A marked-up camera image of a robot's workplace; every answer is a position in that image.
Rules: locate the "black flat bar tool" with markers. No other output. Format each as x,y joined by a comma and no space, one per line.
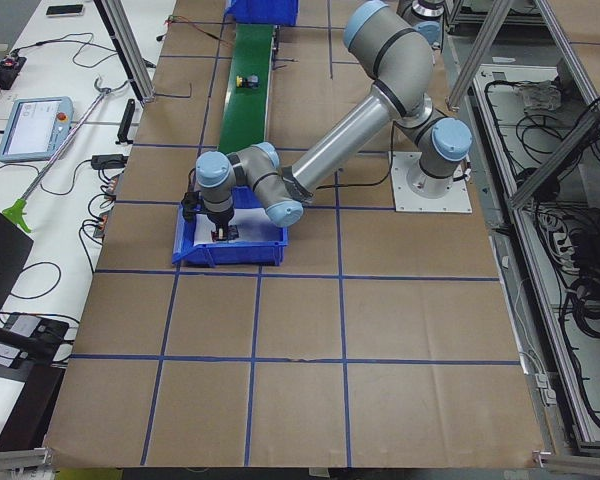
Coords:
125,123

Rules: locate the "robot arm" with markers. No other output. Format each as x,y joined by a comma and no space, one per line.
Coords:
399,62

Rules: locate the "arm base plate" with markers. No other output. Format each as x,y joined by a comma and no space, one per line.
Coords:
416,192

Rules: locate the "reacher grabber tool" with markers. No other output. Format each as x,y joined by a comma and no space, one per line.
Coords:
15,213

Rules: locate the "blue bin right side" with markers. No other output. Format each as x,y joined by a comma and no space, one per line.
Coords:
275,12

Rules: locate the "green conveyor belt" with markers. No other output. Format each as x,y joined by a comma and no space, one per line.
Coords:
245,110

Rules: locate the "blue bin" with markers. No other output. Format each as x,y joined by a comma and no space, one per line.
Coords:
275,12
224,253

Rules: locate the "blue bin left side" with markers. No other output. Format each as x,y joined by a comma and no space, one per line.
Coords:
224,253

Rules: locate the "aluminium frame post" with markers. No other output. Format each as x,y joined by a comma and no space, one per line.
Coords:
120,32

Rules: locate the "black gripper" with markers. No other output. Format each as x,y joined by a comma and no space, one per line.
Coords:
220,218

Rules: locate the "teach pendant tablet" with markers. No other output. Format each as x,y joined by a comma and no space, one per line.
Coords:
36,128

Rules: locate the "smartphone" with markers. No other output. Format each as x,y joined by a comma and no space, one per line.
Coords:
65,10

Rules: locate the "black power adapter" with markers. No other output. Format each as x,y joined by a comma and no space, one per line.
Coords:
108,161

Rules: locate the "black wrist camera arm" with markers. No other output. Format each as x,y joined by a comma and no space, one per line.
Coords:
190,205

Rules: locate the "white foam pad left bin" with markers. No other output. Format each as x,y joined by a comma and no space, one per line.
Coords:
253,225

